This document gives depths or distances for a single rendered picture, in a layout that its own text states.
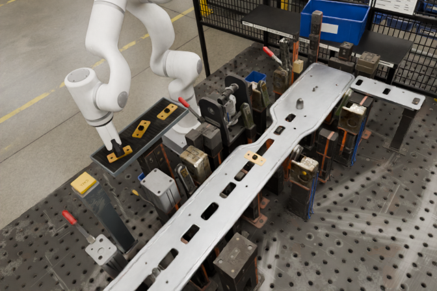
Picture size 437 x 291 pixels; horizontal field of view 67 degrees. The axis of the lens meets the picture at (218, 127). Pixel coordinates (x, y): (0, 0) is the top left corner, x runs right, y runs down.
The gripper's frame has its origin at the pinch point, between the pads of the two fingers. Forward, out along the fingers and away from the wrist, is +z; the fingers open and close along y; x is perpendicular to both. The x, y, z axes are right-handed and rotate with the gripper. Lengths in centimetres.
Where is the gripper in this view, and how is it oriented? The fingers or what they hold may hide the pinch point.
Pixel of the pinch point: (117, 149)
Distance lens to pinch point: 117.5
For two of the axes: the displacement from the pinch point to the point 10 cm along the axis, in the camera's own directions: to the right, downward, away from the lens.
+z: 1.1, 6.8, 7.2
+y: 5.1, 5.8, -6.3
